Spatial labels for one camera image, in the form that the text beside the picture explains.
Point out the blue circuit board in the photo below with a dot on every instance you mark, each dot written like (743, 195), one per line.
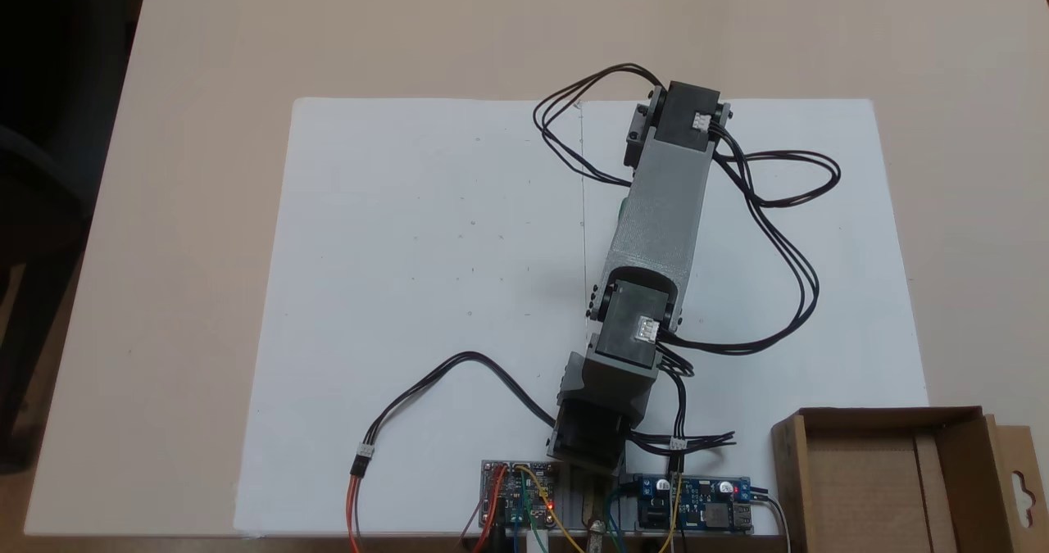
(697, 504)

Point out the grey black Koch robot arm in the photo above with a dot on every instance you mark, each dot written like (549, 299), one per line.
(660, 209)

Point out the green circuit board with LED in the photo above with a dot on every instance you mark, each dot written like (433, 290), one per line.
(512, 491)

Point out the grey metal table clamp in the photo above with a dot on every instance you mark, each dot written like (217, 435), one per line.
(594, 512)

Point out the brown cardboard box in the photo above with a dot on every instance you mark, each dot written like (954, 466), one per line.
(869, 487)

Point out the white paper sheet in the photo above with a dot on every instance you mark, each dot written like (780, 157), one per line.
(410, 274)
(778, 250)

